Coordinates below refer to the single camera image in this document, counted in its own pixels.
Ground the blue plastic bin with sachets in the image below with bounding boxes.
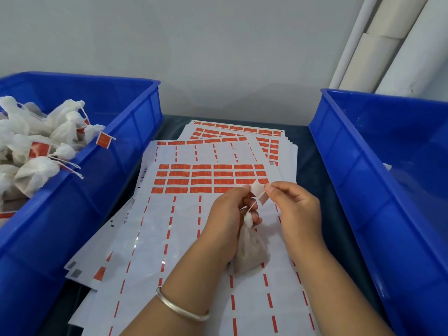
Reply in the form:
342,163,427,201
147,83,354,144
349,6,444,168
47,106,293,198
0,71,164,336

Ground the person's left forearm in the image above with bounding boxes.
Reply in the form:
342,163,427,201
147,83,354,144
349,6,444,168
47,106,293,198
121,238,232,336

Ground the wide white paper roll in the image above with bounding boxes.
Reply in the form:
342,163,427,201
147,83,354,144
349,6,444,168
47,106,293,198
375,0,448,98

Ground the stack of orange sticker sheets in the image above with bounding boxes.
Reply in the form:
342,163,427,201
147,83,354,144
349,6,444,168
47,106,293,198
64,119,321,336

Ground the person's right hand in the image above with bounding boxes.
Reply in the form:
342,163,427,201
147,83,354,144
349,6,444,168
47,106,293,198
264,181,328,256

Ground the large blue plastic bin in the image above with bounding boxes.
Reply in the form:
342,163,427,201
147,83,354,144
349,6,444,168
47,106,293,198
309,88,448,336

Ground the white drawstring sachet bag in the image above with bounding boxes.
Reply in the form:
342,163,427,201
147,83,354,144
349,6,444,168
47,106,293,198
227,192,272,277

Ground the thin white pipe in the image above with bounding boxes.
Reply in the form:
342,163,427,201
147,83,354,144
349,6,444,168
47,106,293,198
329,0,381,90

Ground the person's left hand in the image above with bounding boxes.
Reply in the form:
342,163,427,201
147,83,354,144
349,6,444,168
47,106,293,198
200,186,263,266

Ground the cream paper roll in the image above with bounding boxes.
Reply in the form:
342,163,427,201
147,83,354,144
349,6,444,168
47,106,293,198
338,0,431,93

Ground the person's right forearm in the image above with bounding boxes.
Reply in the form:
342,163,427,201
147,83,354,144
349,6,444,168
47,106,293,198
287,237,396,336

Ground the silver bangle bracelet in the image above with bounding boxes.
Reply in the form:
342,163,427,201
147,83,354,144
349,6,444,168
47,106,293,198
156,286,211,322

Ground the small white sticker label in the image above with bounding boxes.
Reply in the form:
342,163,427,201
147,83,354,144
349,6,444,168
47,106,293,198
250,181,272,207

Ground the pile of white sachet bags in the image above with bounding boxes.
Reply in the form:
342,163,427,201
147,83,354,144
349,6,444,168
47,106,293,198
0,96,116,228

